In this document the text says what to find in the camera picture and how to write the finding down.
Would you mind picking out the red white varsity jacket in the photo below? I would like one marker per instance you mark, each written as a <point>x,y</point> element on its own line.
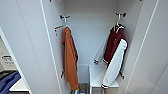
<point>114,43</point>

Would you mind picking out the white clothes hanger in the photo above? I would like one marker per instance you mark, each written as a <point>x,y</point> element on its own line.
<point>65,22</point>
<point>118,25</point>

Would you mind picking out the white wardrobe door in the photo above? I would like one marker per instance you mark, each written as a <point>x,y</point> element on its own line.
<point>26,40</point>
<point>150,50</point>

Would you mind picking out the white wardrobe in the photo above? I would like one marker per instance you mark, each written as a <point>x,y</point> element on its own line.
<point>90,40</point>

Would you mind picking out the orange hooded garment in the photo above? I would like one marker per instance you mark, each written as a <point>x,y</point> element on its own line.
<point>70,56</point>

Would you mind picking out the tall white storage box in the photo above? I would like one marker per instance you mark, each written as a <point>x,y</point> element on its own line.
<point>98,75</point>

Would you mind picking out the dark door hinge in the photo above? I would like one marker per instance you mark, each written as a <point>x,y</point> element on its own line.
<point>62,74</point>
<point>121,75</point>

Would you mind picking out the black wardrobe hook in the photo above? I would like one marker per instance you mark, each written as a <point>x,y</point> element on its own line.
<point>65,16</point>
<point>121,15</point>

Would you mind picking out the blue cloth item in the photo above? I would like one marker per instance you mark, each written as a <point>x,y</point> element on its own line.
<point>8,83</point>

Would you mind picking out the white wall label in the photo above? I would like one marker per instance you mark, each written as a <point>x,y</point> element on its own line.
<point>6,60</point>

